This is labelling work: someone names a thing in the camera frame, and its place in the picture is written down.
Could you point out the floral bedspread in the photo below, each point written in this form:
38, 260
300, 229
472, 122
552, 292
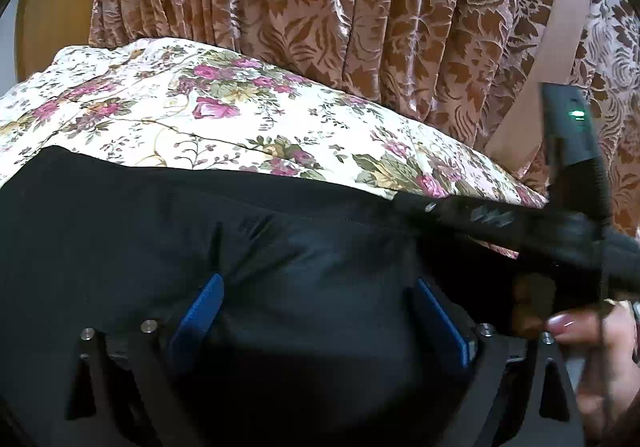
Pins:
200, 102

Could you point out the black embroidered pants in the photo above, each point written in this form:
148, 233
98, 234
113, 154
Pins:
250, 252

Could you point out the brown floral curtain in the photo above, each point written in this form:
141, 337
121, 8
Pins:
350, 12

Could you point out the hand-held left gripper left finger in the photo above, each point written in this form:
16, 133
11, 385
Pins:
200, 312

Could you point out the person's right hand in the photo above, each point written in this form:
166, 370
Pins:
600, 357

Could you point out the wooden door with knob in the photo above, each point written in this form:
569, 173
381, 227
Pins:
50, 17

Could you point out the plain pink curtain band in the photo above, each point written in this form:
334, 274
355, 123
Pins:
550, 62

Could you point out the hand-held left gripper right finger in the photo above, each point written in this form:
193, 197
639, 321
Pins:
442, 324

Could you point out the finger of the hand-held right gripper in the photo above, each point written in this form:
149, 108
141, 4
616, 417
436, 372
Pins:
430, 212

